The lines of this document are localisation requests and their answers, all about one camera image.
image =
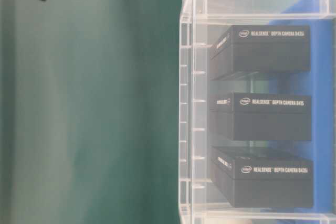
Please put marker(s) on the clear plastic storage case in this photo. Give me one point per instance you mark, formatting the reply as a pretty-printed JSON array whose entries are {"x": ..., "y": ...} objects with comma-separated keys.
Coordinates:
[{"x": 201, "y": 24}]

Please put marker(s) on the green table cloth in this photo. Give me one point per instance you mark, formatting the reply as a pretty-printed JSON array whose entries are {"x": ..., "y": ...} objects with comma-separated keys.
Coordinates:
[{"x": 89, "y": 111}]

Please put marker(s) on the black realsense box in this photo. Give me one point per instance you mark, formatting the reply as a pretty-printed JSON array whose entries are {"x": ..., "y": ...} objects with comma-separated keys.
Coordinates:
[
  {"x": 240, "y": 116},
  {"x": 262, "y": 177},
  {"x": 260, "y": 48}
]

